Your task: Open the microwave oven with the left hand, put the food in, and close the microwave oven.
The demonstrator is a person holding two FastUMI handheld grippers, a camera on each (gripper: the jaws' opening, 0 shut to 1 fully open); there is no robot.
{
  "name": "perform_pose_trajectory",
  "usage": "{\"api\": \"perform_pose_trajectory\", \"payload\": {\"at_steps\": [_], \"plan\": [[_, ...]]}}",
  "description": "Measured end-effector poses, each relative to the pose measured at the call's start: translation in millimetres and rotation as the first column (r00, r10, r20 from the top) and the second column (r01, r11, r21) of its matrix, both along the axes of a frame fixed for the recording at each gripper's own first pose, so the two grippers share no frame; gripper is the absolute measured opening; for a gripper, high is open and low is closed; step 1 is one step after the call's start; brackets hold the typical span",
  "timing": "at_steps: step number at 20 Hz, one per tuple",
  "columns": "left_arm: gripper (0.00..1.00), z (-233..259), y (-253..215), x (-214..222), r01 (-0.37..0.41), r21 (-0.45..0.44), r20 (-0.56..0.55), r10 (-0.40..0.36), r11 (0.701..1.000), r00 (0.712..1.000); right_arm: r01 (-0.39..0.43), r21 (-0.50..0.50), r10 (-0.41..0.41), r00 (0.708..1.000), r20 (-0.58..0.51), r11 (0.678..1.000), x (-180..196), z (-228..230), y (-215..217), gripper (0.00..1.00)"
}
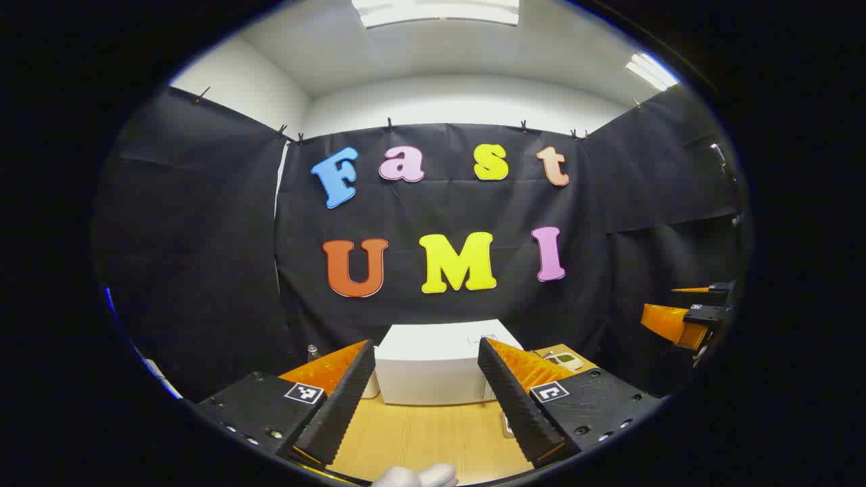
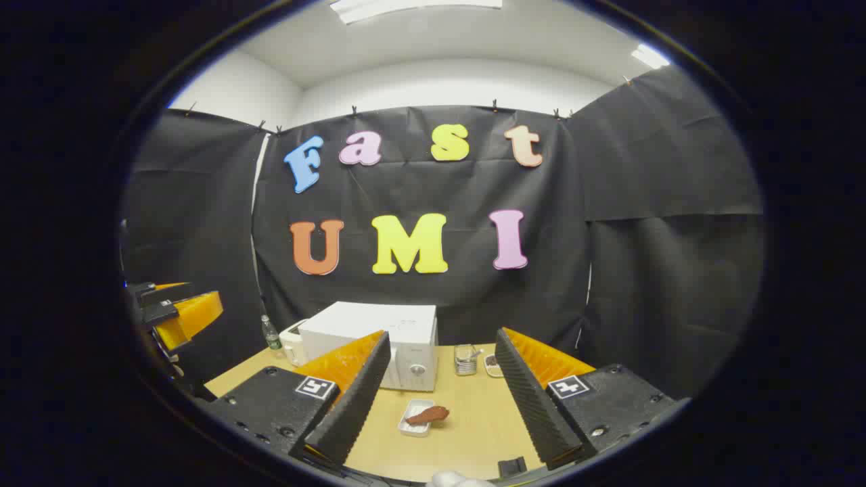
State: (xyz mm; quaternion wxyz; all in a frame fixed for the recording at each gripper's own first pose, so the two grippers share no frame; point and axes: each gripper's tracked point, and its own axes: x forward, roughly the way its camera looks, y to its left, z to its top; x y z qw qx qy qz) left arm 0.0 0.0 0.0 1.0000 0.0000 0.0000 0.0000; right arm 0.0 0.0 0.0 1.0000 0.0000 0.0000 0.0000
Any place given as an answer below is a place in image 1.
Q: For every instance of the clear water bottle green label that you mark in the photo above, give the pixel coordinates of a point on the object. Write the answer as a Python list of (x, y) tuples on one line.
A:
[(313, 353)]

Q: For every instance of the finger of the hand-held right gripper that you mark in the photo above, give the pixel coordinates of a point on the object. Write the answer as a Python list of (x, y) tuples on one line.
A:
[(703, 289), (670, 321)]

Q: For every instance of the white microwave oven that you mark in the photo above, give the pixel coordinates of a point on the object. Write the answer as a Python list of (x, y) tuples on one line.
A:
[(433, 365)]

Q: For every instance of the divided tray of grains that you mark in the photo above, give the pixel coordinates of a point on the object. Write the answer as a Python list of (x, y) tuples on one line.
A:
[(563, 360)]

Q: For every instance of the black backdrop cloth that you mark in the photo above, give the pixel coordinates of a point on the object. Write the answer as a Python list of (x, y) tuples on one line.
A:
[(460, 210)]

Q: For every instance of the ceiling light panel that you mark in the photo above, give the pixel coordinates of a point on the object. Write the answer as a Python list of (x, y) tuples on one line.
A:
[(436, 12), (651, 71)]

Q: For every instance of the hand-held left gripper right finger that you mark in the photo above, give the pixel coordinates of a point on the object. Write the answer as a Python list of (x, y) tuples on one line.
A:
[(517, 412)]

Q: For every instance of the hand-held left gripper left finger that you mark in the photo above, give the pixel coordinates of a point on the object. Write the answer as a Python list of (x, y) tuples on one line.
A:
[(345, 406)]

